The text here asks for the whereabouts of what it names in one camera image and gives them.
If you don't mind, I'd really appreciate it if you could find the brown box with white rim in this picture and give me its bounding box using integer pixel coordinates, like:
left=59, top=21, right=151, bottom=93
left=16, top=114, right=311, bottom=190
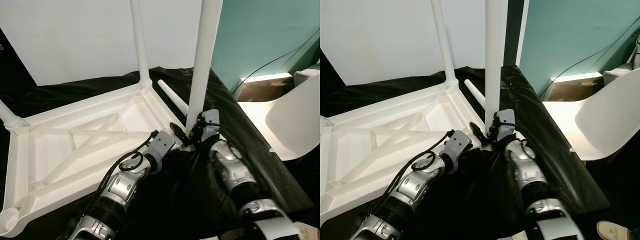
left=237, top=72, right=293, bottom=103

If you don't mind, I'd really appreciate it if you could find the white plastic table top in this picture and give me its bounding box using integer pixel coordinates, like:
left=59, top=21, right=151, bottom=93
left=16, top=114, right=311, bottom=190
left=320, top=82, right=486, bottom=226
left=0, top=82, right=187, bottom=238

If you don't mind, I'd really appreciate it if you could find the light grey cushion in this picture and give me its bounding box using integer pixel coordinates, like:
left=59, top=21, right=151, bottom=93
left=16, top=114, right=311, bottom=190
left=602, top=67, right=640, bottom=86
left=293, top=67, right=321, bottom=88

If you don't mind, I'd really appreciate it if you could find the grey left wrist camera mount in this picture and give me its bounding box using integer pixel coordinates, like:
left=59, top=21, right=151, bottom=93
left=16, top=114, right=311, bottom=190
left=147, top=130, right=176, bottom=173
left=442, top=130, right=472, bottom=173

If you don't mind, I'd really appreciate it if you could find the thin black wall cable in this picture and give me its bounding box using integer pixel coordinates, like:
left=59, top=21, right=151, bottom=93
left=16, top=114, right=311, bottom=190
left=537, top=20, right=640, bottom=98
left=230, top=27, right=321, bottom=96

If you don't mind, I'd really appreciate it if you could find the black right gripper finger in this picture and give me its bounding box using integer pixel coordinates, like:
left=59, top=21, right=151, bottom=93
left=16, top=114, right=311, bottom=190
left=469, top=122, right=487, bottom=144
left=169, top=122, right=190, bottom=146

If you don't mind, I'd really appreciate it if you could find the black plastic cover sheet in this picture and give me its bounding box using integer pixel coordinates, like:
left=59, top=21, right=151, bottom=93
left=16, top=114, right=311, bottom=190
left=0, top=66, right=313, bottom=240
left=320, top=65, right=611, bottom=240

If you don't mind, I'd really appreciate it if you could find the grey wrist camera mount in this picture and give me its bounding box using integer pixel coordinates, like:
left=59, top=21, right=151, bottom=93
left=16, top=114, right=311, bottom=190
left=202, top=109, right=221, bottom=138
left=442, top=130, right=472, bottom=173
left=147, top=130, right=176, bottom=173
left=497, top=109, right=516, bottom=141

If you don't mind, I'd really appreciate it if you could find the white shoe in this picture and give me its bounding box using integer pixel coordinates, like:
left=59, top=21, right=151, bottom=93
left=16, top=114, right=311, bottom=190
left=295, top=222, right=319, bottom=240
left=596, top=221, right=633, bottom=240

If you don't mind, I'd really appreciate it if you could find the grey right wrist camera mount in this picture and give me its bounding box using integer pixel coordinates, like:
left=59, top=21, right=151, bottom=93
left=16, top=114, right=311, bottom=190
left=497, top=109, right=516, bottom=141
left=202, top=109, right=221, bottom=138

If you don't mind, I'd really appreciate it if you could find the white plastic shell chair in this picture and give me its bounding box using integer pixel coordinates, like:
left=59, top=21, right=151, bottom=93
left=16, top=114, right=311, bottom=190
left=542, top=67, right=640, bottom=161
left=236, top=75, right=321, bottom=161

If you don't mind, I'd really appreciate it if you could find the large white board panel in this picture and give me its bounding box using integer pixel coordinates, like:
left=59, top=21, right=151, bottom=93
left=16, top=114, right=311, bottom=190
left=320, top=0, right=488, bottom=86
left=0, top=0, right=202, bottom=87

